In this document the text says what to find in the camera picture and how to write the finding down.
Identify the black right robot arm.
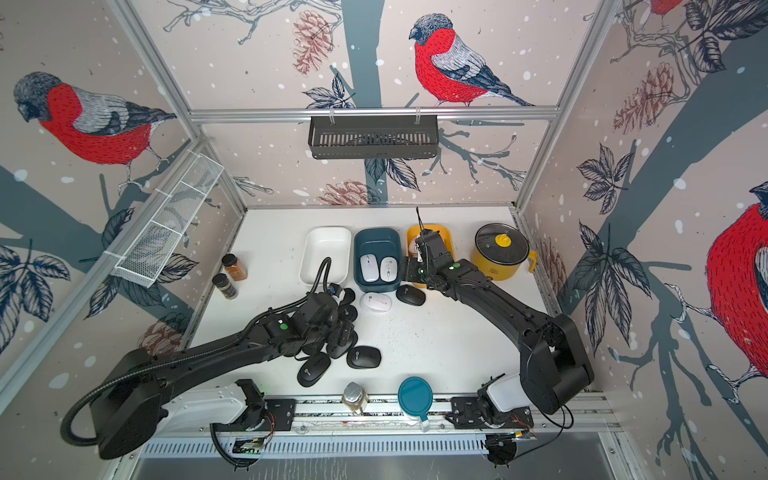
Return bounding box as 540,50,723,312
407,228,594,414

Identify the white mouse top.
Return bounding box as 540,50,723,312
360,292,392,313

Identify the white mouse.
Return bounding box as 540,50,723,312
359,254,380,283
360,292,392,313
380,256,399,283

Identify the black mouse top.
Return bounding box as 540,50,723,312
339,288,356,306

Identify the teal round lid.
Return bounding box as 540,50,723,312
397,376,433,432

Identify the white storage box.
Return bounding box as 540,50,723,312
299,227,352,286

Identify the black mouse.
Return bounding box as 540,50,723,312
339,288,356,306
395,284,426,306
297,352,331,388
326,326,358,359
346,345,382,369
338,304,358,323
302,341,325,356

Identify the white wire mesh shelf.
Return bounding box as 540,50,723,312
111,153,224,287

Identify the brown spice jar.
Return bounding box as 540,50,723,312
221,253,248,282

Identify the small glass bottle metal cap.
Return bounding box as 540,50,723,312
342,382,368,416

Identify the black corrugated cable conduit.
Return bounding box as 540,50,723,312
59,256,334,448

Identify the teal storage box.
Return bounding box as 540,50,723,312
353,227,403,293

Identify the black hanging wire basket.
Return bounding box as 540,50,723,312
308,115,439,160

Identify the yellow electric cooking pot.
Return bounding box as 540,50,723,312
471,242,538,281

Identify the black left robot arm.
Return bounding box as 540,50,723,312
88,289,354,460

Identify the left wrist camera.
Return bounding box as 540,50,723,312
326,283,342,296

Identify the aluminium mounting rail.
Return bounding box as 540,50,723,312
139,394,622,460

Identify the yellow storage box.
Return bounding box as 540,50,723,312
406,224,454,258

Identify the dark spice jar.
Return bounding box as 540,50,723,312
212,273,239,300

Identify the glass pot lid yellow knob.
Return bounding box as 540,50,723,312
474,223,531,266

